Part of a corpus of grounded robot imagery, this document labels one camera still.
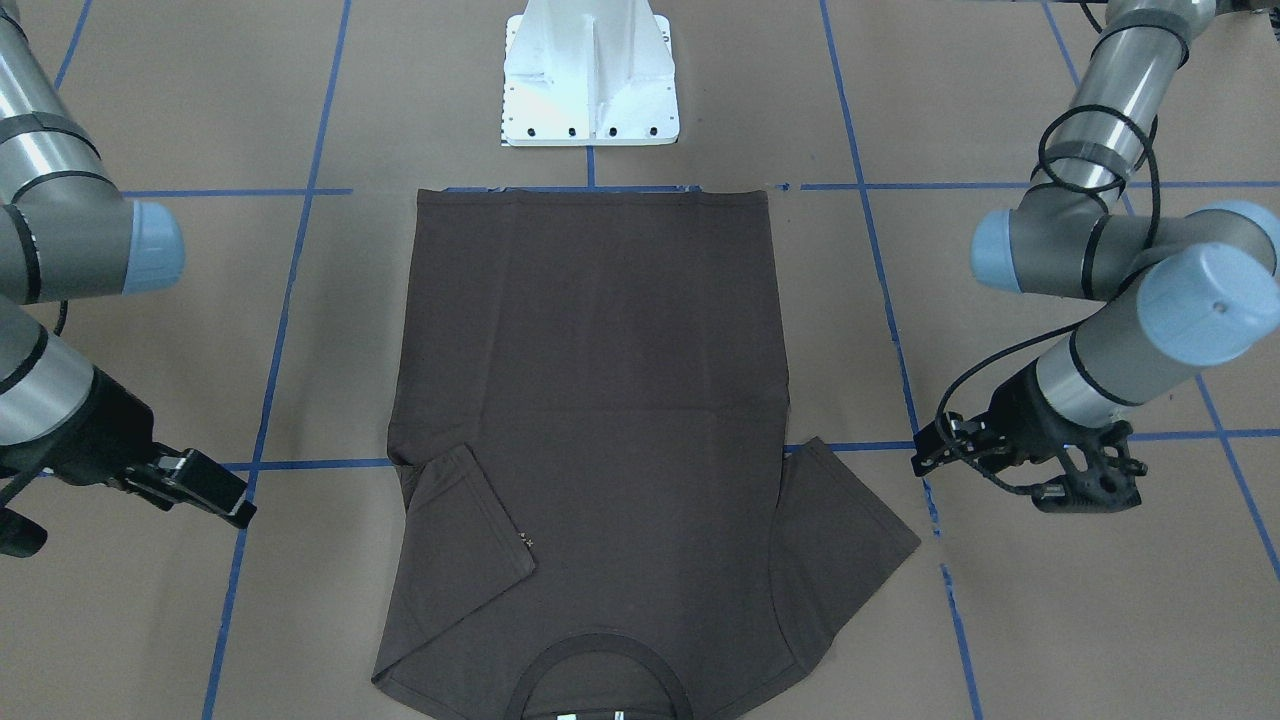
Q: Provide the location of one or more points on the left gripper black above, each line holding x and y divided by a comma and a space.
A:
1013, 413

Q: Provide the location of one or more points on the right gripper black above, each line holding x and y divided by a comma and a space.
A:
98, 428

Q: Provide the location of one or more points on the brown t-shirt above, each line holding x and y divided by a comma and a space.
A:
602, 521

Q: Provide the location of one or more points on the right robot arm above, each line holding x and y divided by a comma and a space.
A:
69, 233

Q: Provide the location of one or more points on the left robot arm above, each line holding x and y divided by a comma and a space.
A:
1175, 295

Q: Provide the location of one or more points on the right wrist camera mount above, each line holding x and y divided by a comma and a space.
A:
21, 538

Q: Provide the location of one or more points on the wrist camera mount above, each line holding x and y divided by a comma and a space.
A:
21, 538
1099, 473

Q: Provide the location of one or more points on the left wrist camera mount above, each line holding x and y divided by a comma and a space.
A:
1099, 473

